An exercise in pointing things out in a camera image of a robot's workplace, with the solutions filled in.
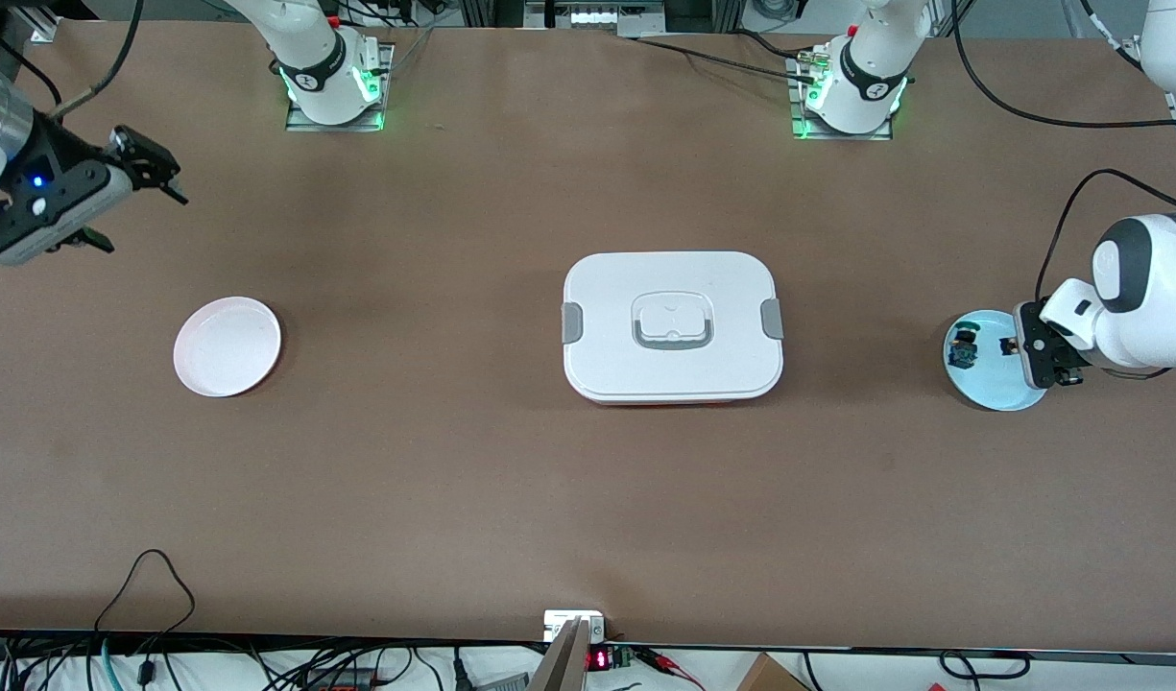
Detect white lidded storage box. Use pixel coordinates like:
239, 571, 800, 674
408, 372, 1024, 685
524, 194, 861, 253
561, 250, 785, 406

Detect light blue round plate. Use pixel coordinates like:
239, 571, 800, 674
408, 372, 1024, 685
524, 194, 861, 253
942, 309, 1049, 412

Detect pale pink round plate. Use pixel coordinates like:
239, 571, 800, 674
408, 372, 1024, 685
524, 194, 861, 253
173, 296, 283, 398

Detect brown cardboard piece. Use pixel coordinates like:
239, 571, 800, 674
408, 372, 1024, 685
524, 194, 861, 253
736, 654, 811, 691

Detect white labelled device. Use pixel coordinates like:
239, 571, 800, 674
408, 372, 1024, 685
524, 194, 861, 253
549, 0, 665, 30

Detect green push-button switch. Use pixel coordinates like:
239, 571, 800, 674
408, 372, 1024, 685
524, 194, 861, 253
946, 322, 984, 371

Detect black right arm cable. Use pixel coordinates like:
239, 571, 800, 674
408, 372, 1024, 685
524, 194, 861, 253
0, 0, 145, 121

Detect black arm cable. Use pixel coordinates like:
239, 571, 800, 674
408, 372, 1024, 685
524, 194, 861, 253
950, 0, 1176, 306
0, 0, 145, 121

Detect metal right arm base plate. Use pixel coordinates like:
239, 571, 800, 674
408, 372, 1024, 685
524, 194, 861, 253
285, 41, 395, 133

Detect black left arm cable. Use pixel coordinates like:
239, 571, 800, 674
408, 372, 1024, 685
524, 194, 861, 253
950, 0, 1176, 306

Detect black coiled cable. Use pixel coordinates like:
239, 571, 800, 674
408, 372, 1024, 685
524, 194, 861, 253
938, 651, 1030, 680

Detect black looped cable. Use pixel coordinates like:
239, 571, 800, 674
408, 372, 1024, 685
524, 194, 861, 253
93, 549, 197, 639

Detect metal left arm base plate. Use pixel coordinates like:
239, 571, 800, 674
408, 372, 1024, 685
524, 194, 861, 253
787, 53, 896, 142

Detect black cable to base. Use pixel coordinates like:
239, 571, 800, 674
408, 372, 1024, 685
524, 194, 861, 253
634, 36, 811, 83

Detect red wires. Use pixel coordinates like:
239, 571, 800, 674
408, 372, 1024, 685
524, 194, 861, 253
643, 648, 706, 690

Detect grey metal bracket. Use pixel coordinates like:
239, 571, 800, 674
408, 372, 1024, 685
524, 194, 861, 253
528, 618, 594, 691

